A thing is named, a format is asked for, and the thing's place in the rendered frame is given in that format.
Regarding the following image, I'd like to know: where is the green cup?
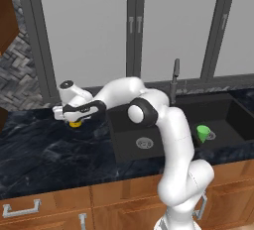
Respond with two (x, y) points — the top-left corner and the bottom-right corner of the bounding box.
(196, 125), (212, 144)

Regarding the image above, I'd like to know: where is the black double basin sink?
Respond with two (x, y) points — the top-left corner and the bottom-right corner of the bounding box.
(105, 90), (254, 166)

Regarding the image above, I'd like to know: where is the grey window handle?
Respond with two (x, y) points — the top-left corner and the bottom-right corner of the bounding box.
(128, 16), (135, 34)
(136, 16), (143, 34)
(221, 13), (229, 30)

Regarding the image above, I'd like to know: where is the brown wooden side panel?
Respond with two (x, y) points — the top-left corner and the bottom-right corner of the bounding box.
(0, 106), (10, 133)

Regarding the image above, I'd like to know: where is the silver drawer handle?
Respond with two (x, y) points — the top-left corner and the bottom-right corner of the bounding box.
(2, 198), (43, 219)

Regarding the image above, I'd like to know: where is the grey framed window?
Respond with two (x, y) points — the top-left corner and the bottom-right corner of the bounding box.
(15, 0), (137, 104)
(199, 0), (254, 82)
(134, 0), (239, 83)

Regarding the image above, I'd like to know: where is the brown wooden wall cupboard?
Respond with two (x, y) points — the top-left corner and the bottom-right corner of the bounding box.
(0, 0), (20, 56)

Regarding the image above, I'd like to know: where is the wooden cupboard door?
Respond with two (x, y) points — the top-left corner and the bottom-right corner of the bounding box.
(0, 207), (94, 230)
(192, 178), (254, 230)
(91, 197), (171, 230)

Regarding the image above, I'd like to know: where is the silver cupboard door handle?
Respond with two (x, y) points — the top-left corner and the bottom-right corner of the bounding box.
(193, 189), (209, 221)
(77, 212), (88, 230)

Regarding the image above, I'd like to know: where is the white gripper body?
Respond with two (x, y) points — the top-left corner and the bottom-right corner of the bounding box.
(52, 105), (94, 122)

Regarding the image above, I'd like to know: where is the dark grey sink tap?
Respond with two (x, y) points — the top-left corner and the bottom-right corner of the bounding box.
(169, 57), (189, 106)

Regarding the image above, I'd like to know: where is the wooden drawer front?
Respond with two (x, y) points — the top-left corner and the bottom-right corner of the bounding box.
(0, 186), (93, 223)
(207, 159), (254, 188)
(89, 173), (166, 209)

